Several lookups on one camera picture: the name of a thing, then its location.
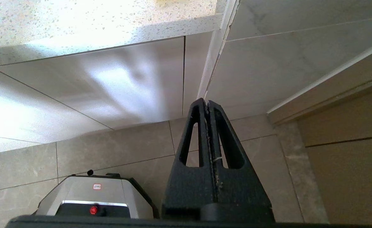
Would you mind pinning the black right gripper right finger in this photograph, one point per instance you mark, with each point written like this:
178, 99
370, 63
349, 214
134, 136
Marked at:
239, 186

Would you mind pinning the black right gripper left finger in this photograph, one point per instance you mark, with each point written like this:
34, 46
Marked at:
189, 186

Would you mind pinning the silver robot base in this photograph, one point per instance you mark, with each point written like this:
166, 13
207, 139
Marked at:
87, 193

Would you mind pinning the narrow white filler panel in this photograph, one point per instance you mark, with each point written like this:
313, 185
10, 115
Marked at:
193, 72

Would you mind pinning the glossy white cabinet door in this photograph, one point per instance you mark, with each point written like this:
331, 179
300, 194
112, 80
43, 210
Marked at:
62, 91

